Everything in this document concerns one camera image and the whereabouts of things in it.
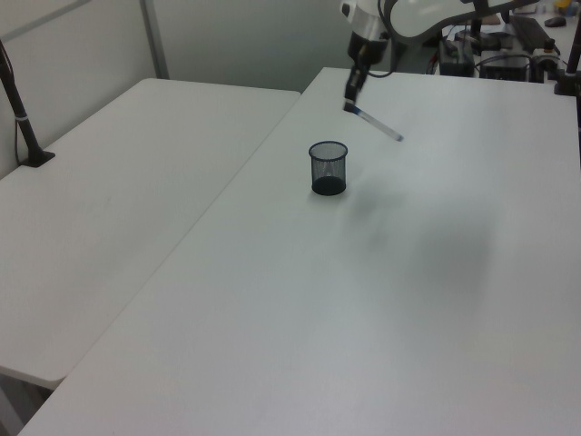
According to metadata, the black keyboard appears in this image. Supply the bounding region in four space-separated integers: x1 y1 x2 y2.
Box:
511 15 551 52

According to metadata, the black electronics box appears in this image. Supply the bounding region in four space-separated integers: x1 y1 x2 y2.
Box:
438 38 476 76

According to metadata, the white marker with blue cap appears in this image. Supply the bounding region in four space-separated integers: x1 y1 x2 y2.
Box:
344 103 406 144

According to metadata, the white folding table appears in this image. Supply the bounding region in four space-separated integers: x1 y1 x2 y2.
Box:
0 77 303 391

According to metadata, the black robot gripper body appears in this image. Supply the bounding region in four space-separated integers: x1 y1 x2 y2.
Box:
347 32 389 70

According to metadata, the black control device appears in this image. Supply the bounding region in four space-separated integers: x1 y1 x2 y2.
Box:
479 48 533 81

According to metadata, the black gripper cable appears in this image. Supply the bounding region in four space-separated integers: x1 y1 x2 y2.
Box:
366 0 398 78

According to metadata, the black mesh pen cup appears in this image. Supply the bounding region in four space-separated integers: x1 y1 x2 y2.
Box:
308 140 350 197

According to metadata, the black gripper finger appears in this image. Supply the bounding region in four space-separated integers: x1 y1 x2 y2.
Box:
342 65 360 112
350 63 371 113

